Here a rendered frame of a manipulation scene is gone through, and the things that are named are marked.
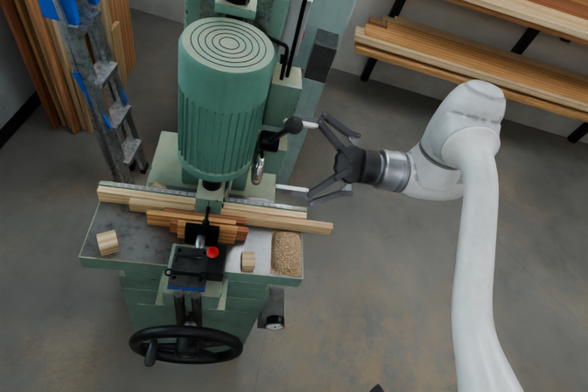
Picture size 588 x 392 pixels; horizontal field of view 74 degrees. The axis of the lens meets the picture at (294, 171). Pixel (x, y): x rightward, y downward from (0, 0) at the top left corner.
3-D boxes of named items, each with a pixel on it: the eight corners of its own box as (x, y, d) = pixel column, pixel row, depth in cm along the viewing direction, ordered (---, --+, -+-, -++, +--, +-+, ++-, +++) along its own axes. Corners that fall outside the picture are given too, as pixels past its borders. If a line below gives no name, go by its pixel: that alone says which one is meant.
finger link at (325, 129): (350, 162, 81) (355, 157, 81) (317, 121, 80) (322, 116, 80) (345, 163, 85) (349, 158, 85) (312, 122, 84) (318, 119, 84)
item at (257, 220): (129, 211, 111) (128, 203, 108) (131, 205, 112) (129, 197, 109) (329, 234, 122) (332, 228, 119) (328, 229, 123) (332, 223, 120)
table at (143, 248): (67, 302, 98) (62, 293, 94) (104, 202, 117) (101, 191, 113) (299, 319, 109) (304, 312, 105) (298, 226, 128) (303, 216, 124)
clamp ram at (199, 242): (180, 262, 105) (180, 247, 98) (185, 238, 109) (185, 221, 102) (213, 266, 106) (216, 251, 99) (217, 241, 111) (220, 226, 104)
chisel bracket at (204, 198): (193, 215, 105) (195, 198, 99) (201, 174, 114) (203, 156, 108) (221, 219, 107) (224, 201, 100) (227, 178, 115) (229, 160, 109)
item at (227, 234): (177, 238, 109) (177, 224, 103) (178, 233, 110) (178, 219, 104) (234, 244, 112) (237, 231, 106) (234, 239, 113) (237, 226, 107)
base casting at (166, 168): (120, 288, 115) (116, 276, 109) (161, 145, 151) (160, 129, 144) (267, 301, 124) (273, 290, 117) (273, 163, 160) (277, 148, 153)
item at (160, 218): (147, 224, 110) (146, 213, 105) (148, 220, 110) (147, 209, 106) (233, 234, 114) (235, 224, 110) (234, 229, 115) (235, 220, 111)
